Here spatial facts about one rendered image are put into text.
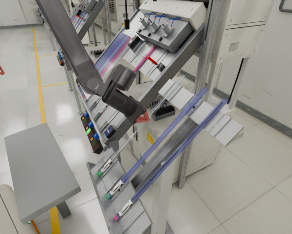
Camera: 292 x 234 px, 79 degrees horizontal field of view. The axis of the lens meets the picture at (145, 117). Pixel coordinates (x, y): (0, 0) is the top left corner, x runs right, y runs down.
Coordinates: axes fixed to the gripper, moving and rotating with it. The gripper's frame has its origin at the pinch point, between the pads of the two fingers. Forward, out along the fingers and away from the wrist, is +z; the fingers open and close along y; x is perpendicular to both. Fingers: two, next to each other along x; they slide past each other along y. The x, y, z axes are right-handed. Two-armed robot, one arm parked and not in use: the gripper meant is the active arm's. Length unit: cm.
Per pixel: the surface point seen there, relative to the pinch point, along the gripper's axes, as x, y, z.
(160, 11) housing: -43, 42, 0
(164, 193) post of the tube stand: 20.8, -14.3, 23.6
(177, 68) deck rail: -25.2, 15.6, 10.0
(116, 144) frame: 20.1, 11.6, 7.4
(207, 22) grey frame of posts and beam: -46.5, 14.0, 5.0
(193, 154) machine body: 6, 15, 79
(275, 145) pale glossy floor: -50, 2, 174
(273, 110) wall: -83, 29, 179
